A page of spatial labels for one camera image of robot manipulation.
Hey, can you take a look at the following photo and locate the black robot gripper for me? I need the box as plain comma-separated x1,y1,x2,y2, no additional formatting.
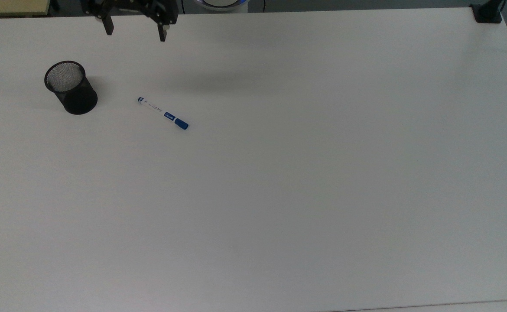
80,0,179,42

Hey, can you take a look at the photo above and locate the blue and white marker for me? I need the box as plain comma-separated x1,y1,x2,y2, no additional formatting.
137,96,189,130

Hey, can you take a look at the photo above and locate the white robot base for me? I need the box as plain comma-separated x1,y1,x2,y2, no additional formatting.
182,0,250,13

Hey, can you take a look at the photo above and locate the black mesh pen cup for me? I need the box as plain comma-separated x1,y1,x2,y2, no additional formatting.
44,60,98,115

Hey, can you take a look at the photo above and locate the beige side table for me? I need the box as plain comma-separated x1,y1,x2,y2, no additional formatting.
0,0,51,18

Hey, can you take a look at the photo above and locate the black table clamp mount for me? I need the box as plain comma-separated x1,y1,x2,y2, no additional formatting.
470,0,506,24

